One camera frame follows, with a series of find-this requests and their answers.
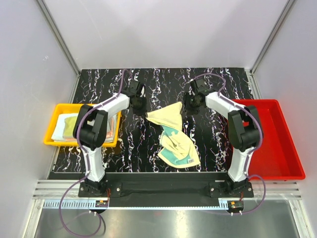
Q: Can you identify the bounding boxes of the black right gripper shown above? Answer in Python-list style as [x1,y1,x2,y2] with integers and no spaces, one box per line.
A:
[179,92,201,116]

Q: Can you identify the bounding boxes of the green yellow towel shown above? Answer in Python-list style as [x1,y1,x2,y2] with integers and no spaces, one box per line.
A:
[146,102,200,169]

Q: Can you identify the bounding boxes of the light blue towel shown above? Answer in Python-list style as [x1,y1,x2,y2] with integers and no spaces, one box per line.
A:
[51,113,118,144]

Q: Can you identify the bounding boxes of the grey towel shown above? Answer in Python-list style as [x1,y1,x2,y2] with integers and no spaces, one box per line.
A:
[55,113,117,139]

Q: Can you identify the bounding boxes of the pink towel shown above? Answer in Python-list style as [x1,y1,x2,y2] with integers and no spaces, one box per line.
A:
[105,114,118,143]

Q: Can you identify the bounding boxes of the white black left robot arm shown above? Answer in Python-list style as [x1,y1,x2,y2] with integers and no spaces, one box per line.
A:
[73,80,147,197]

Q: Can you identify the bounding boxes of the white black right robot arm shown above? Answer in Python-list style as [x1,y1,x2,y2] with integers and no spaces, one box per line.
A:
[183,73,264,197]

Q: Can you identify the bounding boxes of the yellow plastic tray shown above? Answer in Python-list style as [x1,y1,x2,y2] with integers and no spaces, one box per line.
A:
[44,104,122,147]

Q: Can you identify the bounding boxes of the red plastic tray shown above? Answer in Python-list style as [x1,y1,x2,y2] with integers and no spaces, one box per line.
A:
[234,99,306,180]

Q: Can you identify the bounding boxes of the right connector box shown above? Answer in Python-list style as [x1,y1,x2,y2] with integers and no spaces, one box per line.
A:
[230,200,244,210]

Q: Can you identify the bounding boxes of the connector box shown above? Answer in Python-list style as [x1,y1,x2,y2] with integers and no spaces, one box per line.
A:
[95,200,109,209]
[230,200,244,210]

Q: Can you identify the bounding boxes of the left connector box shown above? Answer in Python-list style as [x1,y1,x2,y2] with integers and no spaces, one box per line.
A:
[95,200,109,209]

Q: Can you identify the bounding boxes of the black mounting base plate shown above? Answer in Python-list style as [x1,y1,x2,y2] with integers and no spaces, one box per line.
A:
[78,172,254,209]

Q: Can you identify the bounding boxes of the white cable duct strip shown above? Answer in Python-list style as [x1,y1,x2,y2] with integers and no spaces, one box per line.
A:
[44,198,228,210]

